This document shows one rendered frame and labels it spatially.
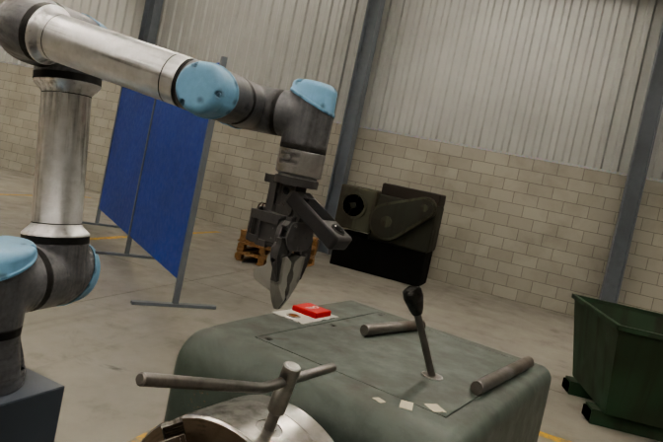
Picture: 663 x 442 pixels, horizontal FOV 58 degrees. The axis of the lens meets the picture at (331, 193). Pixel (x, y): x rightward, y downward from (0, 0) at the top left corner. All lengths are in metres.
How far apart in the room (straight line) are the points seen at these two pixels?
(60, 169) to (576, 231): 9.93
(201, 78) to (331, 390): 0.47
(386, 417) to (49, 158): 0.72
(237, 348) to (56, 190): 0.44
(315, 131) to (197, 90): 0.20
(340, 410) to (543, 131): 10.08
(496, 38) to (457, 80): 0.95
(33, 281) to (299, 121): 0.51
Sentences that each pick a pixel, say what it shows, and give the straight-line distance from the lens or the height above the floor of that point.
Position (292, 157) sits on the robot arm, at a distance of 0.94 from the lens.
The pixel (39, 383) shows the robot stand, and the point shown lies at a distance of 1.18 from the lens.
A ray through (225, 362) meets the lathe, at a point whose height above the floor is 1.23.
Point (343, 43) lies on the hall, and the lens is 11.76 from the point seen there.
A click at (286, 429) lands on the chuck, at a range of 0.80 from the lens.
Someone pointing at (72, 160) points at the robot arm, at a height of 1.48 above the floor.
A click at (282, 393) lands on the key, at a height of 1.29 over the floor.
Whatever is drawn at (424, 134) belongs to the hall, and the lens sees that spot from 11.04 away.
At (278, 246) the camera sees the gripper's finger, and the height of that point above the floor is 1.42.
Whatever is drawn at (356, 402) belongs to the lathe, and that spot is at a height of 1.25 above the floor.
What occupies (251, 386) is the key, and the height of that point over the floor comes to 1.31.
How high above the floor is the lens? 1.56
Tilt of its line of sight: 2 degrees down
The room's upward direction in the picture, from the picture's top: 12 degrees clockwise
